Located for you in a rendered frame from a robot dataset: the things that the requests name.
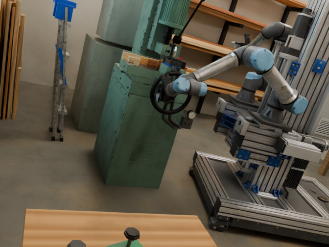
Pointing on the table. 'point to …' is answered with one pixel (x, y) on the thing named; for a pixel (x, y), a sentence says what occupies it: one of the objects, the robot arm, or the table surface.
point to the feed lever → (185, 27)
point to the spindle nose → (167, 35)
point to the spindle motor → (174, 13)
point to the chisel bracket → (161, 48)
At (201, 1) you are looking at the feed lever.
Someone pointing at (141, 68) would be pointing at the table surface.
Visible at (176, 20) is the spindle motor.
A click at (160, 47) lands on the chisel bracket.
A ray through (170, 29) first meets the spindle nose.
